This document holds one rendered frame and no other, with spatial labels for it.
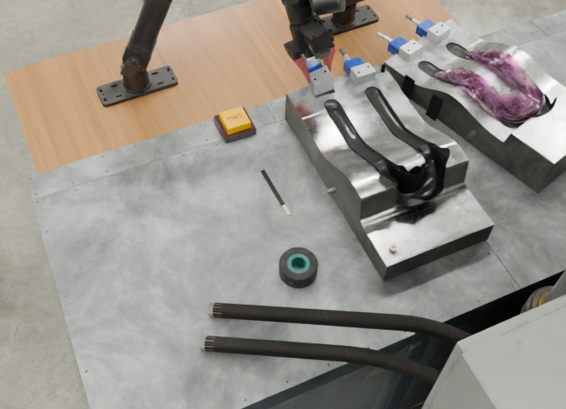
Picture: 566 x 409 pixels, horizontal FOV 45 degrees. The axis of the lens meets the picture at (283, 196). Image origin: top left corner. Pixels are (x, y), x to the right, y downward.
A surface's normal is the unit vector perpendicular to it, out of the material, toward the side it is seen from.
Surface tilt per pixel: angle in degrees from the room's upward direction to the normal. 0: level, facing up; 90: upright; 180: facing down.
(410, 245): 0
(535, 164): 90
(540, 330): 0
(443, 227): 0
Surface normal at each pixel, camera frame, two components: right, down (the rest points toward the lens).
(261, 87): 0.01, -0.59
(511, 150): -0.76, 0.52
